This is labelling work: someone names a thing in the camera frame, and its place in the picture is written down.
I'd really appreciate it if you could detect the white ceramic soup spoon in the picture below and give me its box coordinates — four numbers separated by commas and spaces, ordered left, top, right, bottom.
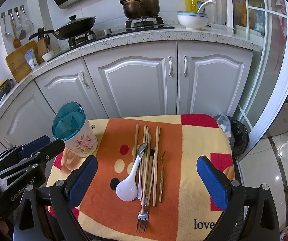
116, 156, 141, 202

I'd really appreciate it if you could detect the teal floral utensil holder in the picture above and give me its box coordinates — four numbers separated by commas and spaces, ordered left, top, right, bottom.
52, 101, 98, 157

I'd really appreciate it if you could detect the wooden chopstick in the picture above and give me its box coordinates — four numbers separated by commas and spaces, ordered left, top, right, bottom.
143, 125, 149, 157
133, 124, 139, 157
152, 126, 160, 207
142, 127, 151, 203
145, 130, 157, 206

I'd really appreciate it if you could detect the metal fork wooden handle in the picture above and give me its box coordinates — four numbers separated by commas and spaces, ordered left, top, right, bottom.
136, 132, 152, 234

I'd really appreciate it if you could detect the metal spoon pink handle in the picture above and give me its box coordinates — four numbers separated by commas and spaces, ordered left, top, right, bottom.
137, 143, 148, 200

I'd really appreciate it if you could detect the small gold dessert fork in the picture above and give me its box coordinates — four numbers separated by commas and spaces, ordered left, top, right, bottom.
159, 151, 166, 203

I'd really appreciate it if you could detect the hanging kitchen utensils set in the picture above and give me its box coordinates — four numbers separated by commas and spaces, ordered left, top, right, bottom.
0, 5, 34, 53

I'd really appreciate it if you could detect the black trash bag bin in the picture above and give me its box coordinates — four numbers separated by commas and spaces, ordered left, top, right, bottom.
212, 111, 249, 157

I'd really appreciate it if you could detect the colourful patterned table cloth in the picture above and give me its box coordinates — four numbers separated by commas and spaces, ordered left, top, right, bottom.
46, 113, 236, 241

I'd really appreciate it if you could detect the yellow lidded casserole pot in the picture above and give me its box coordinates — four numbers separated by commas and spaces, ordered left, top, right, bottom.
0, 79, 12, 102

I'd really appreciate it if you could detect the wooden cutting board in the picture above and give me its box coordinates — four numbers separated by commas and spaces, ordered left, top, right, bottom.
5, 40, 40, 82

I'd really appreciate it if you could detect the white blue packet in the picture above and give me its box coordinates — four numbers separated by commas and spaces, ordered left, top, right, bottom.
24, 48, 39, 70

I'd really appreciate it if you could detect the small white bowl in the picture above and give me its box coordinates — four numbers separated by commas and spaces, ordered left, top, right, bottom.
42, 50, 54, 61

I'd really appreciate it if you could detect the wooden knife block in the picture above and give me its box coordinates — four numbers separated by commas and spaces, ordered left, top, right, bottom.
37, 34, 50, 64

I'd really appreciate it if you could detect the black frying pan with lid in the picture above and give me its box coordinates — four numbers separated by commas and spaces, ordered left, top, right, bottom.
29, 15, 96, 40

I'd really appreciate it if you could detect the white bowl with ladle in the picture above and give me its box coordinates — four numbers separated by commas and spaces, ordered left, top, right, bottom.
177, 0, 216, 30

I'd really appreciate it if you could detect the black gas stove top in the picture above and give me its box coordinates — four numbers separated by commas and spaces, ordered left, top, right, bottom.
53, 16, 175, 58

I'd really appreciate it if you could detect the bronze stock pot with lid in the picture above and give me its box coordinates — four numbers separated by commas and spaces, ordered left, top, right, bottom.
120, 0, 160, 20

